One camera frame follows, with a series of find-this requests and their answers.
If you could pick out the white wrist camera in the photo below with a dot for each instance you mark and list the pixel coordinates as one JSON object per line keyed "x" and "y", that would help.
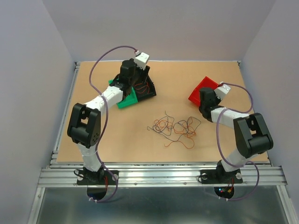
{"x": 141, "y": 59}
{"x": 222, "y": 90}

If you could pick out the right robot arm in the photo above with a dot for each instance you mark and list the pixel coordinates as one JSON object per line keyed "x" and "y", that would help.
{"x": 252, "y": 136}

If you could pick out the aluminium rail frame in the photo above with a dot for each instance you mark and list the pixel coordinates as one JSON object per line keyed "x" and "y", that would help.
{"x": 145, "y": 187}

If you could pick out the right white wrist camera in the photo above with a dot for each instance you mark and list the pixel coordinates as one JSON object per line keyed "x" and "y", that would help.
{"x": 222, "y": 90}

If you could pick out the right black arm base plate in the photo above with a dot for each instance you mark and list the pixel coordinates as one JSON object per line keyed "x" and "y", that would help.
{"x": 212, "y": 176}

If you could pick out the red plastic bin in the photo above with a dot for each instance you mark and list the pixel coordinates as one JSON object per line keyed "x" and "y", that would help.
{"x": 196, "y": 95}

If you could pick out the green plastic bin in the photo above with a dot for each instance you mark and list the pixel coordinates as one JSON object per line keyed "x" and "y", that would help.
{"x": 129, "y": 100}

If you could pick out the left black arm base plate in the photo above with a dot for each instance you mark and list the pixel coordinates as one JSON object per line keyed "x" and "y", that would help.
{"x": 102, "y": 177}

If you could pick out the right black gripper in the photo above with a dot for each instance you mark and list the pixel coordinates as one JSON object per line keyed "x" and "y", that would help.
{"x": 218, "y": 100}

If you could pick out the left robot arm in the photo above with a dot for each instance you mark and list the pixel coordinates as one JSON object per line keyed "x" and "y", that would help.
{"x": 84, "y": 127}

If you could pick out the black plastic bin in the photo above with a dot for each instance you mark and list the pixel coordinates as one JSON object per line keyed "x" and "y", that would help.
{"x": 145, "y": 90}

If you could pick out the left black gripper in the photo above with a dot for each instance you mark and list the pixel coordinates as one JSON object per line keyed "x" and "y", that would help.
{"x": 143, "y": 73}

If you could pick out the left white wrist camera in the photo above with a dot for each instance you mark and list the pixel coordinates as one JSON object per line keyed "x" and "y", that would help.
{"x": 141, "y": 59}

